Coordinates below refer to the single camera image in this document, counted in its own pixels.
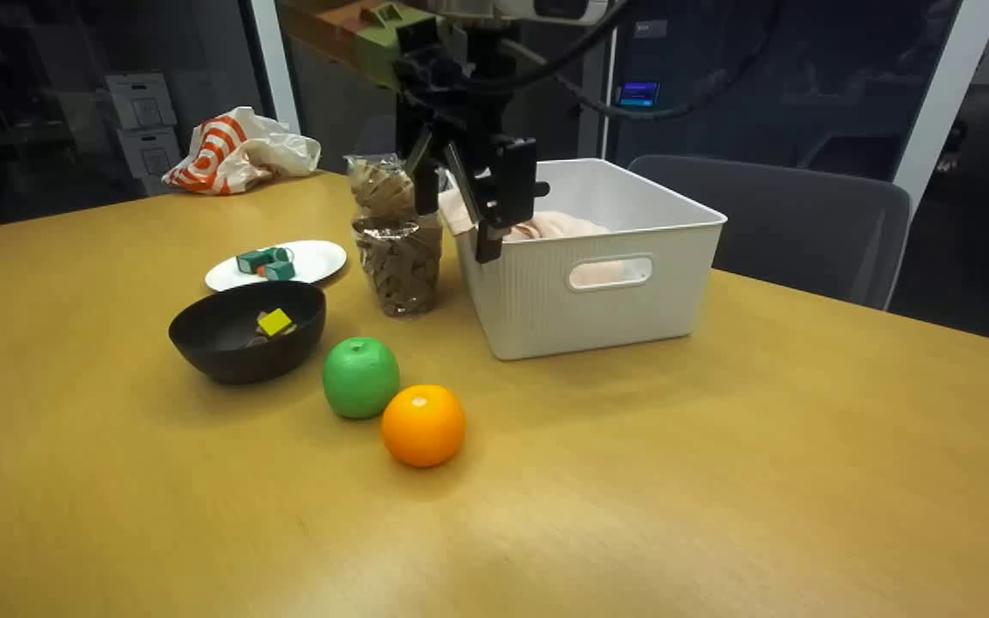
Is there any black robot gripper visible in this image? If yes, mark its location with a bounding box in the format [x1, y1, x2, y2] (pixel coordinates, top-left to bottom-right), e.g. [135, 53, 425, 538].
[390, 22, 549, 266]

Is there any green toy apple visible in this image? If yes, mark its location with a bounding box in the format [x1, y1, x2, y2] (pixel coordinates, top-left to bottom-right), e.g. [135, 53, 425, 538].
[324, 338, 403, 420]

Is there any yellow block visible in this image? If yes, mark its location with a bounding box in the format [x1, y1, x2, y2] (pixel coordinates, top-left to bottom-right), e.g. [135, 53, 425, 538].
[258, 309, 295, 340]

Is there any orange toy fruit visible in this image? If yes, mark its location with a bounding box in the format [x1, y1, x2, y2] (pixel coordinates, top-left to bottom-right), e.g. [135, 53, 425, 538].
[381, 383, 468, 468]

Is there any black bowl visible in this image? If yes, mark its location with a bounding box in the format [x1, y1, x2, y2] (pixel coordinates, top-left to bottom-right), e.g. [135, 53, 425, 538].
[167, 280, 326, 383]

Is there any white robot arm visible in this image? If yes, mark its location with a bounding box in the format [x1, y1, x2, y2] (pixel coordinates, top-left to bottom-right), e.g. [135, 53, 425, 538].
[390, 0, 635, 261]

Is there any white paper plate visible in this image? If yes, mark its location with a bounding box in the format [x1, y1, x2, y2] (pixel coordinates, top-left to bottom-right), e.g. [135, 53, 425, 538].
[204, 239, 348, 291]

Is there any clear bag of snacks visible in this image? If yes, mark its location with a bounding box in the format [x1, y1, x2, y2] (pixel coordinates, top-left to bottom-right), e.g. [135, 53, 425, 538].
[348, 156, 443, 316]

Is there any white plastic bin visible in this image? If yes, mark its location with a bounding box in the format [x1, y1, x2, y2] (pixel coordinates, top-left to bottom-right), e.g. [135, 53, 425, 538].
[448, 157, 729, 362]

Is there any small green block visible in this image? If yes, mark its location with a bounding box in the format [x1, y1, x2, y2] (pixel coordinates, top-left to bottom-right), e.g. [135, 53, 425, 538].
[269, 261, 295, 280]

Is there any orange white plastic bag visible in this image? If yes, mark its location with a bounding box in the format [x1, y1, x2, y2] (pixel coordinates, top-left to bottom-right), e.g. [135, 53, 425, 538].
[160, 105, 324, 195]

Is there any large green block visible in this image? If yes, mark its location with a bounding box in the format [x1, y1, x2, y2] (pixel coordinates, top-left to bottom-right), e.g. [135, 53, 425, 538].
[234, 246, 287, 275]

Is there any grey office chair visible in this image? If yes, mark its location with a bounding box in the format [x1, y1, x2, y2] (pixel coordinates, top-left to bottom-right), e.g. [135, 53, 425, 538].
[630, 156, 910, 309]

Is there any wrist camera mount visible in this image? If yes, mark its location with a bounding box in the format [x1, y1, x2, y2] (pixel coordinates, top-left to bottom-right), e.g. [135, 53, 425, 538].
[282, 0, 437, 89]

